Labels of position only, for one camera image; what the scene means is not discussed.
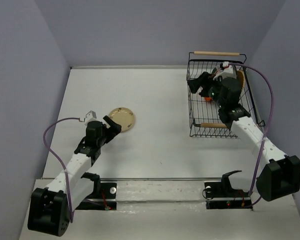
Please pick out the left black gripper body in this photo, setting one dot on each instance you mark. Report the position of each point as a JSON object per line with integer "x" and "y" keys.
{"x": 106, "y": 135}

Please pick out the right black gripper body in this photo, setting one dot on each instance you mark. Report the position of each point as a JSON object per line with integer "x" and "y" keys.
{"x": 212, "y": 87}

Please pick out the small cream floral plate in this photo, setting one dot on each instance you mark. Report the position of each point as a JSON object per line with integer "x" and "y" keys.
{"x": 124, "y": 117}

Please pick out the orange plate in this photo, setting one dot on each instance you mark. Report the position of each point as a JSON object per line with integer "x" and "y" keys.
{"x": 208, "y": 99}

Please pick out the woven bamboo round plate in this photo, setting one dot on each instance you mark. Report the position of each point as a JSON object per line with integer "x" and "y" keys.
{"x": 241, "y": 77}

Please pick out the white plate teal red rim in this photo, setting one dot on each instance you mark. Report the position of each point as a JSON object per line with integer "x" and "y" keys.
{"x": 217, "y": 70}

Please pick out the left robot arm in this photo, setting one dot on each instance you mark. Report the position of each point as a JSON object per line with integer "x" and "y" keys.
{"x": 52, "y": 207}

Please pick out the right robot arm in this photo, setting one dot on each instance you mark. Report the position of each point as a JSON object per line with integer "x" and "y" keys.
{"x": 276, "y": 174}

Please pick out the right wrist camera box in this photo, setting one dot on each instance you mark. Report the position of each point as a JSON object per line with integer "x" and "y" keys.
{"x": 228, "y": 71}

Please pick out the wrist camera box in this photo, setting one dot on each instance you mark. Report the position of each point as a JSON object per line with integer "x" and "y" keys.
{"x": 90, "y": 117}
{"x": 228, "y": 71}

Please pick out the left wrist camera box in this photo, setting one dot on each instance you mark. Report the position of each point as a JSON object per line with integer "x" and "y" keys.
{"x": 90, "y": 117}

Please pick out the black wire dish rack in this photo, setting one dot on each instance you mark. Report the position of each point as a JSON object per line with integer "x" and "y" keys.
{"x": 204, "y": 120}

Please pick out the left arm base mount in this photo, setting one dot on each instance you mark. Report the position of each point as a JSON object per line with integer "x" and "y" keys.
{"x": 101, "y": 199}

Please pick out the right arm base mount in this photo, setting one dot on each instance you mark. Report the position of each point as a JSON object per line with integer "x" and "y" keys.
{"x": 218, "y": 198}

